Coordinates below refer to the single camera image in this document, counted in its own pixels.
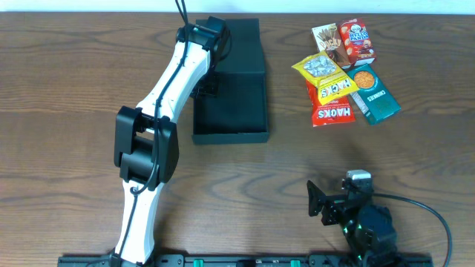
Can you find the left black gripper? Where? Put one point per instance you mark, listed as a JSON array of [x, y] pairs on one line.
[[204, 87]]

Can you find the teal Chunkies box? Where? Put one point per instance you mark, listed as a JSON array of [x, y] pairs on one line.
[[373, 98]]

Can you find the red Hacks candy bag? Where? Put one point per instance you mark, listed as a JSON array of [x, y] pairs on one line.
[[335, 112]]

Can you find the black gift box with lid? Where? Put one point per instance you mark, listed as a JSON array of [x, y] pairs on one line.
[[236, 112]]

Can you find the yellow Hacks candy bag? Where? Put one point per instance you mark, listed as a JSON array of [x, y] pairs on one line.
[[330, 80]]

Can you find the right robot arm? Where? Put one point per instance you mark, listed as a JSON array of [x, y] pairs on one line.
[[368, 228]]

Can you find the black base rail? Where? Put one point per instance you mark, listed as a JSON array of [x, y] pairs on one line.
[[178, 260]]

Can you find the red Hello Panda box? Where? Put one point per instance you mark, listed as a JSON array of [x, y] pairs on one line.
[[357, 42]]

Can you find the brown Pocky box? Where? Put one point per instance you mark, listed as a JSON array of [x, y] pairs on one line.
[[328, 39]]

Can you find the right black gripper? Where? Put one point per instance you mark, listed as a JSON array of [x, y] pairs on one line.
[[330, 207]]

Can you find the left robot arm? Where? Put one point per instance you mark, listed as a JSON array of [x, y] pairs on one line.
[[146, 149]]

